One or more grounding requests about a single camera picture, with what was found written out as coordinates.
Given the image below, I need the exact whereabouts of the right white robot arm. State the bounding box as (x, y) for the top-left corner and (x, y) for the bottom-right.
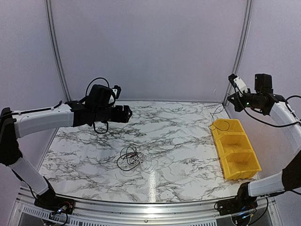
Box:
(227, 73), (301, 211)

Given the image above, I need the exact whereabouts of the aluminium frame post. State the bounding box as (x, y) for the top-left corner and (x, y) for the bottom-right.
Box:
(222, 0), (253, 104)
(45, 0), (72, 105)

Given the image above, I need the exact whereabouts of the yellow three-compartment bin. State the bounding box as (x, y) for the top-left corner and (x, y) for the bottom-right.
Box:
(210, 119), (261, 181)

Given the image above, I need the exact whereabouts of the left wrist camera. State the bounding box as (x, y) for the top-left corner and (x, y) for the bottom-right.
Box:
(109, 85), (121, 104)

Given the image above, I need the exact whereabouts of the right arm black hose cable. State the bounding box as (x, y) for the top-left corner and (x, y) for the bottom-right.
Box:
(231, 82), (301, 128)

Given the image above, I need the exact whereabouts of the left aluminium frame post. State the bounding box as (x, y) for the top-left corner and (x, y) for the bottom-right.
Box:
(45, 0), (72, 105)

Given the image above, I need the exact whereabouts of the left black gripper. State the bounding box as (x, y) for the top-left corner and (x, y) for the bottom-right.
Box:
(94, 105), (132, 122)

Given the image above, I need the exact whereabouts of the right aluminium frame post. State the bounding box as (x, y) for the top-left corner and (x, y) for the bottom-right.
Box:
(222, 0), (253, 104)

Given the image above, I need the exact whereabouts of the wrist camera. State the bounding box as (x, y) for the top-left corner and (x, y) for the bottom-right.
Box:
(109, 85), (121, 104)
(228, 74), (250, 96)

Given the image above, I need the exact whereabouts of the front aluminium rail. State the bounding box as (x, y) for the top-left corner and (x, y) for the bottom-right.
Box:
(8, 186), (283, 226)

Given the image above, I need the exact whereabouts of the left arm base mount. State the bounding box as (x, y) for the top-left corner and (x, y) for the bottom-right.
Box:
(34, 185), (75, 214)

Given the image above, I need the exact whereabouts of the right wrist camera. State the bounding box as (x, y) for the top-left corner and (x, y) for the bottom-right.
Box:
(228, 74), (250, 96)

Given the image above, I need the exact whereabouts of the arm black hose cable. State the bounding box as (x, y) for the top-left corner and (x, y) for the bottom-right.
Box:
(231, 82), (301, 128)
(84, 77), (117, 134)

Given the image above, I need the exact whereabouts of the left arm black hose cable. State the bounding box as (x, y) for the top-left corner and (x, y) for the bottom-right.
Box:
(84, 77), (117, 134)

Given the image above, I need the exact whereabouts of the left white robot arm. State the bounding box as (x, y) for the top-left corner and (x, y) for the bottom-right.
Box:
(0, 84), (132, 210)

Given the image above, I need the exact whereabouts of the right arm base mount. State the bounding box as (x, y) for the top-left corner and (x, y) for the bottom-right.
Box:
(214, 182), (258, 216)

